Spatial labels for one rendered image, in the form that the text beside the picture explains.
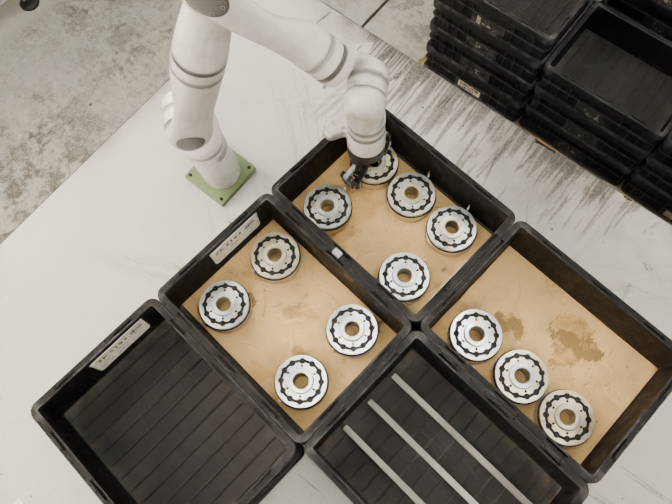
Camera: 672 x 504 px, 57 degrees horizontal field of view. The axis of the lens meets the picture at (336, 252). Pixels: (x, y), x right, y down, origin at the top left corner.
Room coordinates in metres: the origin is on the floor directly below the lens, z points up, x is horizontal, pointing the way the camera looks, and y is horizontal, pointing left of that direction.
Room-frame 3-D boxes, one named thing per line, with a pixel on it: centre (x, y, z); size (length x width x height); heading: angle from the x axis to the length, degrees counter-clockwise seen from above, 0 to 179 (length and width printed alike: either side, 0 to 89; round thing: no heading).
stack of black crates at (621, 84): (1.03, -0.91, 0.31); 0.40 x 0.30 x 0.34; 45
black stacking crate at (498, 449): (-0.02, -0.15, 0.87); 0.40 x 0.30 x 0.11; 40
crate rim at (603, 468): (0.18, -0.38, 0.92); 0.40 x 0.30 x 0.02; 40
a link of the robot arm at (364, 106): (0.58, -0.08, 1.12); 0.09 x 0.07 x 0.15; 166
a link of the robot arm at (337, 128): (0.60, -0.07, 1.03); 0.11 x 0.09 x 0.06; 45
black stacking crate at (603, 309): (0.18, -0.38, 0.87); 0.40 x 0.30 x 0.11; 40
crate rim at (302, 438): (0.29, 0.11, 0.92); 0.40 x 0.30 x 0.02; 40
